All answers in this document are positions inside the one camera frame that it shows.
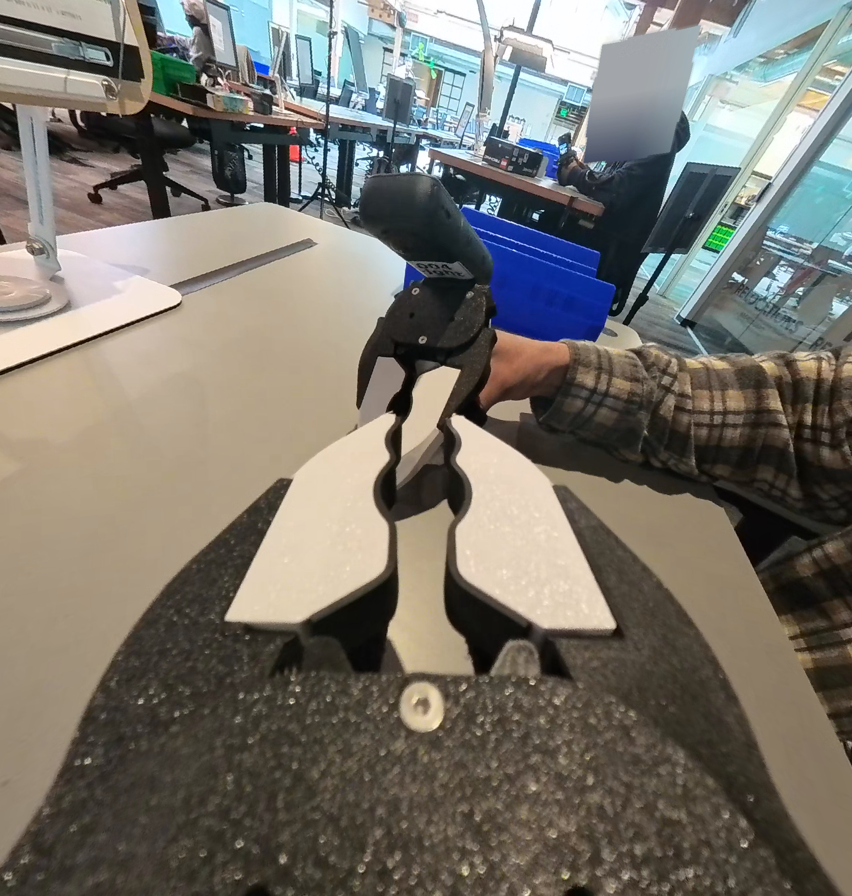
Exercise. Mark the person's plaid shirt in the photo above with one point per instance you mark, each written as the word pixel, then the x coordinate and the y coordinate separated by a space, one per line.
pixel 832 630

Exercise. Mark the wooden work table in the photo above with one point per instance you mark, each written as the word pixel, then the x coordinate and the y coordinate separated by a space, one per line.
pixel 510 183

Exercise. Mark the person's right forearm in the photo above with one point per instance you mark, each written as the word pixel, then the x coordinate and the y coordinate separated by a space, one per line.
pixel 713 413

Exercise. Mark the blue plastic bin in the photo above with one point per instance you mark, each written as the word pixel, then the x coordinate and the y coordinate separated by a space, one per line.
pixel 531 234
pixel 552 301

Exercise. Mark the person's right hand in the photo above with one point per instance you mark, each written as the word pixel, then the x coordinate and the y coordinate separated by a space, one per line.
pixel 527 367

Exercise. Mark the black tablet on stand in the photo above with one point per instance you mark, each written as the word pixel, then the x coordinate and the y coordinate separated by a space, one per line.
pixel 688 206

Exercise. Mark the small black monitor on stand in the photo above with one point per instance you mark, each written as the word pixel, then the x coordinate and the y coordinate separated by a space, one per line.
pixel 399 98

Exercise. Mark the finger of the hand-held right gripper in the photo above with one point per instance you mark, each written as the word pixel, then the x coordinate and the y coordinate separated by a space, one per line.
pixel 426 413
pixel 378 392

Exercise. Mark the wooden desk with black legs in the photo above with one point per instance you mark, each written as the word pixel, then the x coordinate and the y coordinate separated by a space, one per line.
pixel 258 115

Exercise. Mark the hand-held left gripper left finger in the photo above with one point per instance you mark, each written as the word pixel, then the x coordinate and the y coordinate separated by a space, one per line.
pixel 328 532

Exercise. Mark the white stand post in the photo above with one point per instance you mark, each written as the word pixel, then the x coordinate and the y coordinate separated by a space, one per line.
pixel 37 182

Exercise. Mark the white base board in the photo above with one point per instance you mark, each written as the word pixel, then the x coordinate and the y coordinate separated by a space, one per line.
pixel 104 308

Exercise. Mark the blue storage bin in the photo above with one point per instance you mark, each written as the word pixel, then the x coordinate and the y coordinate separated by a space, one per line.
pixel 546 157

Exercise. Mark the black box with red print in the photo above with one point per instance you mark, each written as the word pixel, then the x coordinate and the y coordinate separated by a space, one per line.
pixel 511 155

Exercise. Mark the black office chair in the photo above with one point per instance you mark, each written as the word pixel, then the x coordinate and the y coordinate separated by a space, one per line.
pixel 149 140

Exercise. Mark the black tripod stand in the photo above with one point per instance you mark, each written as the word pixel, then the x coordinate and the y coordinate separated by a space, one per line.
pixel 324 175

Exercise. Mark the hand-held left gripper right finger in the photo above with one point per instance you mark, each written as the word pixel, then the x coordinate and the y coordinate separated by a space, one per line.
pixel 524 546

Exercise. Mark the green crate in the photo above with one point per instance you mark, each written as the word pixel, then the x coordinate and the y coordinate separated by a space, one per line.
pixel 172 68

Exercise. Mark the white panel with wood edge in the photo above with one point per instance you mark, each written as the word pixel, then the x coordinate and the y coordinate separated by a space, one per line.
pixel 55 56

